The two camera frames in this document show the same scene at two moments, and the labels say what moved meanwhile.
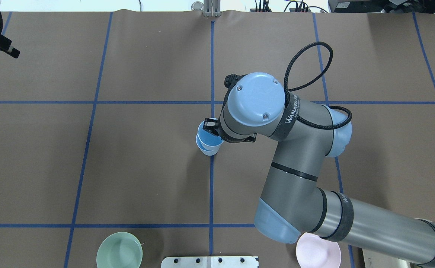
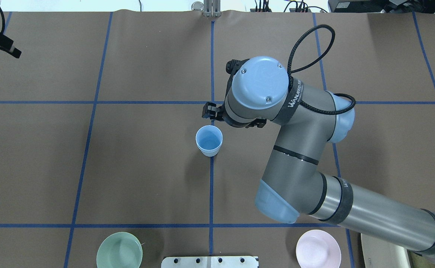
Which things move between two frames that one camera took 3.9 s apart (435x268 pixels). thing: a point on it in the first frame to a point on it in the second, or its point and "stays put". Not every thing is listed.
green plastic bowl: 120,249 stays put
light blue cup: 210,141 stays put
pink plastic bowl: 313,251 stays put
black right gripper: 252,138 to 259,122
